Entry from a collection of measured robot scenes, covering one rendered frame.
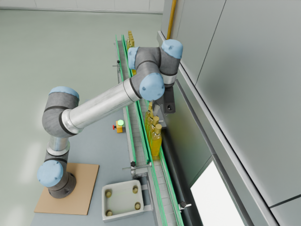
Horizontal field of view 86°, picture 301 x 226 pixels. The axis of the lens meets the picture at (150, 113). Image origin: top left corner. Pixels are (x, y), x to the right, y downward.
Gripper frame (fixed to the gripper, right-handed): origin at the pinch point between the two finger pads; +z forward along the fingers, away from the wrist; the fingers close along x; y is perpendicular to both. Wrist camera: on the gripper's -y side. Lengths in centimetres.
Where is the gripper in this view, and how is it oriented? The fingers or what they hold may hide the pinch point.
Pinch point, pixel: (161, 115)
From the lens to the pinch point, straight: 80.7
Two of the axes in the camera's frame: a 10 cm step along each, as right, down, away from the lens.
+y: -1.8, -7.4, 6.5
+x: -9.8, 0.7, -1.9
